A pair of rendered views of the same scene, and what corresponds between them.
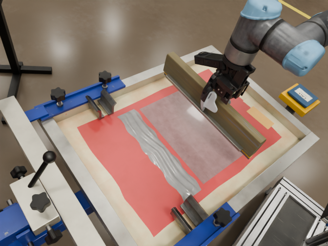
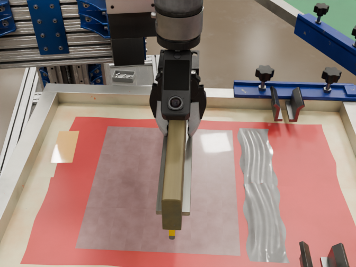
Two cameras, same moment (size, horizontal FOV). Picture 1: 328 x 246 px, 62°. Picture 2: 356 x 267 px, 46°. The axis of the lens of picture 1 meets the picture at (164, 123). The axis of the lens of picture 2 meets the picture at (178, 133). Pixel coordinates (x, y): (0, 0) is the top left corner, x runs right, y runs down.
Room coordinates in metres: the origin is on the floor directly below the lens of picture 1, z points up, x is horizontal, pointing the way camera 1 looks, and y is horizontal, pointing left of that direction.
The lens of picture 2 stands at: (0.95, 0.38, 1.62)
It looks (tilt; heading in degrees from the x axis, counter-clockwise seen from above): 42 degrees down; 235
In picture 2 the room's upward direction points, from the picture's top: straight up
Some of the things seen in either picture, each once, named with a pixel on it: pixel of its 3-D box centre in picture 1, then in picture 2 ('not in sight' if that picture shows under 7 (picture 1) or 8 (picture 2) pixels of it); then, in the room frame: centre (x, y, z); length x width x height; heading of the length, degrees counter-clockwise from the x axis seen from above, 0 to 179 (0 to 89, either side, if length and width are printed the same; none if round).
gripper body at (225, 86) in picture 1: (230, 76); (178, 62); (0.59, -0.13, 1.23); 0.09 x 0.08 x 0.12; 52
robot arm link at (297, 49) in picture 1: (295, 47); not in sight; (0.56, -0.22, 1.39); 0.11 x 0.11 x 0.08; 56
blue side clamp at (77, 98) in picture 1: (83, 101); not in sight; (0.56, 0.28, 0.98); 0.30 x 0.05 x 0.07; 142
